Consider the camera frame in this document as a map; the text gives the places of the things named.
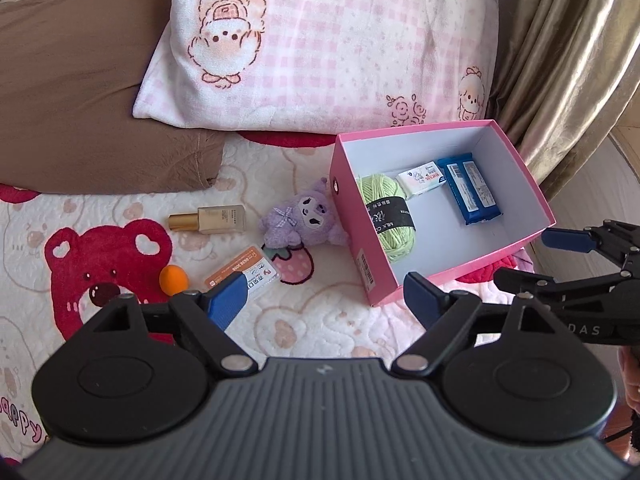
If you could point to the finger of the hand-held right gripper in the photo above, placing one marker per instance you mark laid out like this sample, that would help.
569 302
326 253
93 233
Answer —
520 280
567 240

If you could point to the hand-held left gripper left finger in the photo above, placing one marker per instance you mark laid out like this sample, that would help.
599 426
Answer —
227 300

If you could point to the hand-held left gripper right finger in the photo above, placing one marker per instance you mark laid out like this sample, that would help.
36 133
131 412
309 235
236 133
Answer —
422 296

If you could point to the clear box with orange label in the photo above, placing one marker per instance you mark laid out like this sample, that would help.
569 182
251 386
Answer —
250 267

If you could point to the orange makeup sponge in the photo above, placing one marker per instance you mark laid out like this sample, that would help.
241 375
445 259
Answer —
174 280

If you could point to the pink cardboard box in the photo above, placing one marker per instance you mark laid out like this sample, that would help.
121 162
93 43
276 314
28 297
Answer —
365 240

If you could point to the foundation bottle with gold cap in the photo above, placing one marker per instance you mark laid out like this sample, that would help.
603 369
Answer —
220 219

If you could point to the green yarn ball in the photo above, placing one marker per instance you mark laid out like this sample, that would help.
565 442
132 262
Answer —
390 220

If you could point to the blue wet wipes pack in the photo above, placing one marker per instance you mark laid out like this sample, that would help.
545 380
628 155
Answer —
470 190

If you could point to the white tissue pack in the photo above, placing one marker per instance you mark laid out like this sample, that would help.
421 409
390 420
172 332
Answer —
422 179

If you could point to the person's right hand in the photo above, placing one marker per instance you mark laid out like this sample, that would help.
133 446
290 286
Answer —
629 375

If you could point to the white blanket with red bears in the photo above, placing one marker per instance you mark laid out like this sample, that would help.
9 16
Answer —
325 310

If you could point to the purple plush toy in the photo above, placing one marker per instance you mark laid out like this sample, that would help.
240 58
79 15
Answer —
305 217

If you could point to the beige curtain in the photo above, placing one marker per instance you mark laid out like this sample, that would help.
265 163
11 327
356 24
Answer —
565 60

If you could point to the brown pillow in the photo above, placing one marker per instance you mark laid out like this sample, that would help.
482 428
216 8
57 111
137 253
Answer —
75 100

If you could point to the pink checked pillow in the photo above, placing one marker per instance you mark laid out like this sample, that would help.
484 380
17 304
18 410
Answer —
325 45

